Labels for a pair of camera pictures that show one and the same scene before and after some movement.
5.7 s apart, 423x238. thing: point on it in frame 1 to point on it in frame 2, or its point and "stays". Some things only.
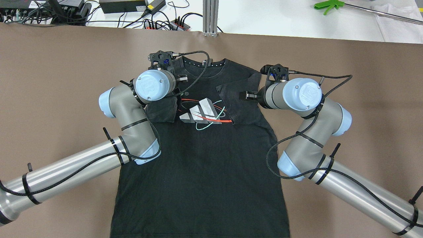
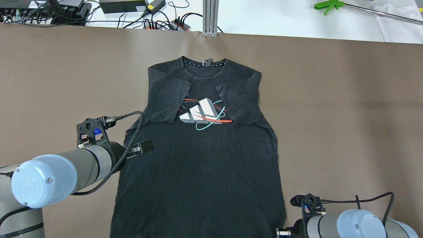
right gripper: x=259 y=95 to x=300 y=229
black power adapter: x=108 y=6 stays
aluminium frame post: x=210 y=18 stays
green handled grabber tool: x=338 y=3 stays
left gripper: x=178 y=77 to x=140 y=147
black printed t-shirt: x=218 y=175 stays
